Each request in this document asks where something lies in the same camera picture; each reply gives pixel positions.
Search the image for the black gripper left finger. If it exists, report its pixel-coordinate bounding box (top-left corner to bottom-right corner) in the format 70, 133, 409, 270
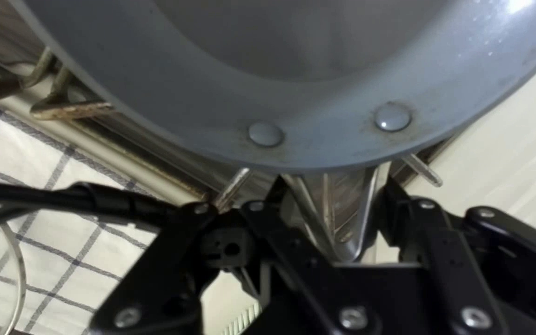
87, 177, 344, 335

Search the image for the grey pan with metal handle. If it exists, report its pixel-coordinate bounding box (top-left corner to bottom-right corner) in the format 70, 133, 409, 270
5, 0, 536, 265

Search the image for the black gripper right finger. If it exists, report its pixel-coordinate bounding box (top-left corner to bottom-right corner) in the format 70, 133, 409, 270
350, 175, 536, 335

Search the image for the silver wire ring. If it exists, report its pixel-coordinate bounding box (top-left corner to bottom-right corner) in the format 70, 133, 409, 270
0, 220, 29, 335

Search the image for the thick black cable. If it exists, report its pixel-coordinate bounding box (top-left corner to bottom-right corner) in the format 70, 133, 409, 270
0, 179, 182, 237

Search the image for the white checkered cloth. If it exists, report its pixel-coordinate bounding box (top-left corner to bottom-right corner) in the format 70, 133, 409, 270
0, 99, 264, 335

